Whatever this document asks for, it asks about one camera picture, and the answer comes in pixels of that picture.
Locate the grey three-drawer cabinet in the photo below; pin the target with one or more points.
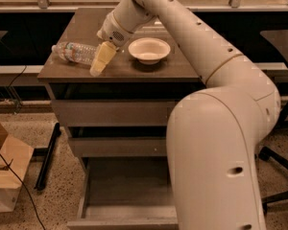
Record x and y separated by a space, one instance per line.
123 69

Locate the white paper bowl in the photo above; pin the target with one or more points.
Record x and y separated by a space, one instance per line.
148 50

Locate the grey drawer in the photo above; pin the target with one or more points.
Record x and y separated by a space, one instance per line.
113 105
126 193
118 141

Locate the clear plastic water bottle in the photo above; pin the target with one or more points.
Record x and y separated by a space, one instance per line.
75 52

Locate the grey middle drawer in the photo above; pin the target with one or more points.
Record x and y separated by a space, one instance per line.
118 141

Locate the black left table leg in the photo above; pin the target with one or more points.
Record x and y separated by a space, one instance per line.
46 154

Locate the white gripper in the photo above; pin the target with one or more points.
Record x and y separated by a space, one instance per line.
110 31

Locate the grey bottom drawer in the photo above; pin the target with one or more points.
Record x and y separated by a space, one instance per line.
126 193

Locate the open cardboard box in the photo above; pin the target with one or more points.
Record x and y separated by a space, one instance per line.
15 156

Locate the grey top drawer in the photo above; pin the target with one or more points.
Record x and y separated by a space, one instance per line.
113 105

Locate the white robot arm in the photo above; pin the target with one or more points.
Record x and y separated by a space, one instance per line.
211 134

